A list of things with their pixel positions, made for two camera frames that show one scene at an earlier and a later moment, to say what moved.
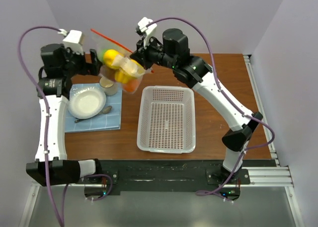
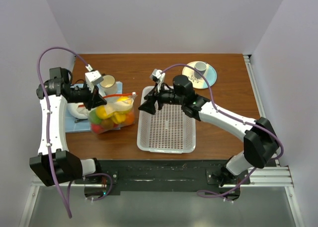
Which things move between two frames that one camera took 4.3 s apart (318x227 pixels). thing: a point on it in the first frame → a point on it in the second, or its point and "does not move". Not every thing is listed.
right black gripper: (141, 54) → (149, 106)
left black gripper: (86, 67) → (96, 100)
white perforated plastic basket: (166, 122) does not move
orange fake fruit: (131, 85) → (129, 117)
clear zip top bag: (118, 65) → (118, 113)
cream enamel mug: (109, 87) does not move
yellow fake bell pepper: (109, 57) → (118, 117)
